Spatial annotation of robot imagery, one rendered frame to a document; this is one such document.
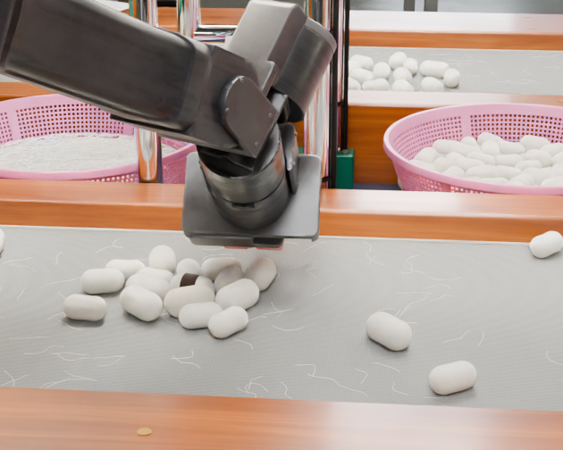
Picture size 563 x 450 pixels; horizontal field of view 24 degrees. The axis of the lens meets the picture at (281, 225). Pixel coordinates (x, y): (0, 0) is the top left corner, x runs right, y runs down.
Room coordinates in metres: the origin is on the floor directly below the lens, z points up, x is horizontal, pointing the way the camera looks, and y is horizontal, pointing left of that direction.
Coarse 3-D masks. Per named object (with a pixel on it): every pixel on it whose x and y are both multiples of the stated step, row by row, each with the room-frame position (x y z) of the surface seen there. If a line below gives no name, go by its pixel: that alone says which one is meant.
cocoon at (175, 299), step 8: (176, 288) 0.86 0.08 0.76; (184, 288) 0.86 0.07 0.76; (192, 288) 0.86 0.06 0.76; (200, 288) 0.86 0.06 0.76; (208, 288) 0.87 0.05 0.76; (168, 296) 0.86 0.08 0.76; (176, 296) 0.85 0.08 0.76; (184, 296) 0.86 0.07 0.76; (192, 296) 0.86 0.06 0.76; (200, 296) 0.86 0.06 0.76; (208, 296) 0.86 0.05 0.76; (168, 304) 0.85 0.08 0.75; (176, 304) 0.85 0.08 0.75; (184, 304) 0.85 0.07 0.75; (168, 312) 0.86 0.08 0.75; (176, 312) 0.85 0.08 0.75
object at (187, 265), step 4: (184, 260) 0.92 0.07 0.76; (188, 260) 0.92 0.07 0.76; (192, 260) 0.92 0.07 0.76; (180, 264) 0.92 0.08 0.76; (184, 264) 0.92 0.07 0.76; (188, 264) 0.92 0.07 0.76; (192, 264) 0.91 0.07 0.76; (196, 264) 0.92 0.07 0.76; (180, 268) 0.92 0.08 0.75; (184, 268) 0.91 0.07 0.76; (188, 268) 0.91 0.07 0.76; (192, 268) 0.91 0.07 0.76; (196, 268) 0.91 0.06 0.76; (200, 268) 0.92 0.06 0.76; (180, 272) 0.91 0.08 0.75; (184, 272) 0.91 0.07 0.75; (188, 272) 0.91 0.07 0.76; (192, 272) 0.91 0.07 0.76; (196, 272) 0.91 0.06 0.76; (200, 272) 0.91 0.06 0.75
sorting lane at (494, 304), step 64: (0, 256) 0.97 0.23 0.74; (64, 256) 0.97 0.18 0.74; (128, 256) 0.97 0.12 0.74; (192, 256) 0.97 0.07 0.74; (256, 256) 0.97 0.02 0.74; (320, 256) 0.97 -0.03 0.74; (384, 256) 0.97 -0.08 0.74; (448, 256) 0.97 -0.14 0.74; (512, 256) 0.97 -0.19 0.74; (0, 320) 0.86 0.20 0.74; (64, 320) 0.86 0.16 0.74; (128, 320) 0.86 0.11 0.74; (256, 320) 0.86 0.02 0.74; (320, 320) 0.86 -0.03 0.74; (448, 320) 0.86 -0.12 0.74; (512, 320) 0.86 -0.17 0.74; (0, 384) 0.76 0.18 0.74; (64, 384) 0.76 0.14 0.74; (128, 384) 0.76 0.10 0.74; (192, 384) 0.76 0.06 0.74; (256, 384) 0.76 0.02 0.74; (320, 384) 0.76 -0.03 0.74; (384, 384) 0.76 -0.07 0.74; (512, 384) 0.76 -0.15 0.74
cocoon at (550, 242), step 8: (552, 232) 0.98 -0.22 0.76; (536, 240) 0.97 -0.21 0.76; (544, 240) 0.97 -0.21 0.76; (552, 240) 0.97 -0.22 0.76; (560, 240) 0.98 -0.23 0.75; (536, 248) 0.97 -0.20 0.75; (544, 248) 0.96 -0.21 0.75; (552, 248) 0.97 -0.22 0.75; (560, 248) 0.98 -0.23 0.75; (536, 256) 0.97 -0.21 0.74; (544, 256) 0.97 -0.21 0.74
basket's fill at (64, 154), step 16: (32, 144) 1.31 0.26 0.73; (48, 144) 1.29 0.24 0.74; (64, 144) 1.28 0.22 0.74; (80, 144) 1.29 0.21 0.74; (96, 144) 1.29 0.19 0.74; (112, 144) 1.29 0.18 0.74; (128, 144) 1.29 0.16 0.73; (0, 160) 1.23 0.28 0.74; (16, 160) 1.24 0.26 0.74; (32, 160) 1.23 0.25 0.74; (48, 160) 1.23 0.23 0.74; (64, 160) 1.24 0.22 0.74; (80, 160) 1.23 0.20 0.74; (96, 160) 1.23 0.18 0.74; (112, 160) 1.23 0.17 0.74; (128, 160) 1.24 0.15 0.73
